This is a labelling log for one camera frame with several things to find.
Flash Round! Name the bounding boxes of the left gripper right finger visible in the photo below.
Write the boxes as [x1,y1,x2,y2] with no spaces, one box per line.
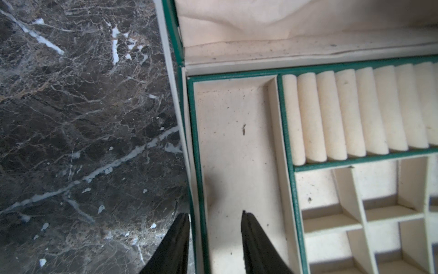
[241,211,293,274]

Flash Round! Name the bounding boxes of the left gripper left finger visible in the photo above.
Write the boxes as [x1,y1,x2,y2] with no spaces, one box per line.
[140,213,190,274]

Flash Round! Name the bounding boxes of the green jewelry box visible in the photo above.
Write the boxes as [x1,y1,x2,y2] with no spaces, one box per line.
[155,1,438,274]

